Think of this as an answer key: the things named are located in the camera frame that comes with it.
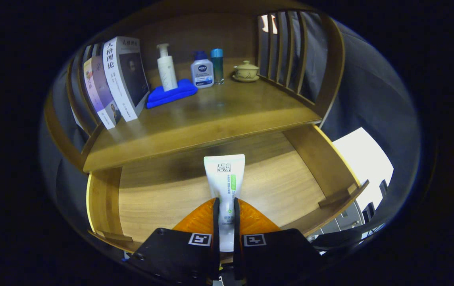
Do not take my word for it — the purple book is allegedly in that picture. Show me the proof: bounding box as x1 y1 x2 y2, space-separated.
83 55 123 130

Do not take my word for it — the white bottle with blue cap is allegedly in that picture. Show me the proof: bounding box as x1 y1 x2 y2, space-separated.
190 50 215 88

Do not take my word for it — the white cream tube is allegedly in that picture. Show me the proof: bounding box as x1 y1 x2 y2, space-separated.
204 154 246 252

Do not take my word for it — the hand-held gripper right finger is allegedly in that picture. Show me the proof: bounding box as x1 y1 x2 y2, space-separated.
233 197 325 286

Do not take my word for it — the thick white book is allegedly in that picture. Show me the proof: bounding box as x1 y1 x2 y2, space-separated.
103 36 150 122

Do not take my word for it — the wooden drawer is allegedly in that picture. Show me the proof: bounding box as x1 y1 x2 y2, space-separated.
86 124 369 253

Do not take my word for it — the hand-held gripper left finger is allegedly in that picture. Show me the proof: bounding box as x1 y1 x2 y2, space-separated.
126 197 220 284

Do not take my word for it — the wooden cabinet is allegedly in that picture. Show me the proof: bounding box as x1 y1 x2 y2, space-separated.
44 0 346 175

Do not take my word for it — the blue folded towel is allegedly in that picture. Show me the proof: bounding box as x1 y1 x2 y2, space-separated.
146 78 198 109

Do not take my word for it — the white pump bottle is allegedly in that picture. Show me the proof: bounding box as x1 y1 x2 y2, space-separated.
156 43 178 92

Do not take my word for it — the yellow lidded tea cup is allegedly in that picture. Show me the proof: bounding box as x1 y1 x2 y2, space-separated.
233 60 260 83

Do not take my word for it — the wooden countertop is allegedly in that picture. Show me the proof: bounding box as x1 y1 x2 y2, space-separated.
83 60 323 173

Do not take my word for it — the slim teal bottle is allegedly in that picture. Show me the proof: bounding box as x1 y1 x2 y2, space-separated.
211 48 225 85

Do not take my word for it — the grey ribbed plastic panel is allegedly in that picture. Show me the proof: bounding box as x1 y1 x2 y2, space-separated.
308 201 366 241

